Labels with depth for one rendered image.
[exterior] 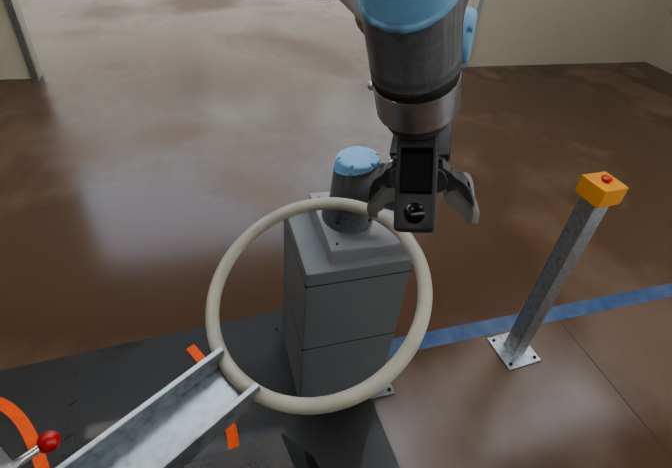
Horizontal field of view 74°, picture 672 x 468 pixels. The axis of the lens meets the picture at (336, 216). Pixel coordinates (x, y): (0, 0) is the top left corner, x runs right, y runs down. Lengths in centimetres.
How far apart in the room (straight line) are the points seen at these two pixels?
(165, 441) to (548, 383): 202
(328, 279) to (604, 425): 157
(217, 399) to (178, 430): 8
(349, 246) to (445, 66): 116
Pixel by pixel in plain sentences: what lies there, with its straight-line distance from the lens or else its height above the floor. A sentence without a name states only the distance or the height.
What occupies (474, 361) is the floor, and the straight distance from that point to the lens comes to 251.
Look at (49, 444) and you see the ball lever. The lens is 87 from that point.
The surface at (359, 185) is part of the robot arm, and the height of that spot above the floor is 112.
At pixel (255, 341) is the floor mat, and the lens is 238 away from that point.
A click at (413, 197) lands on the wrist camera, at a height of 166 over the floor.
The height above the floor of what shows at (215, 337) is 116.
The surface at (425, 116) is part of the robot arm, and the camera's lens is 46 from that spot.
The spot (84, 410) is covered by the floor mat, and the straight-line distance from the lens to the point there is 236.
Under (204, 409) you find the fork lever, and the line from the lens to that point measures 94.
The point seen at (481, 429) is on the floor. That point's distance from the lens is 232.
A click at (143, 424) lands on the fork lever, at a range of 95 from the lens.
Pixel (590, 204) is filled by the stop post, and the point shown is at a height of 99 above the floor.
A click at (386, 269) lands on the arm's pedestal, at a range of 162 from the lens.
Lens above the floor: 194
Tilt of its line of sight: 38 degrees down
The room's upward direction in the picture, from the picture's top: 6 degrees clockwise
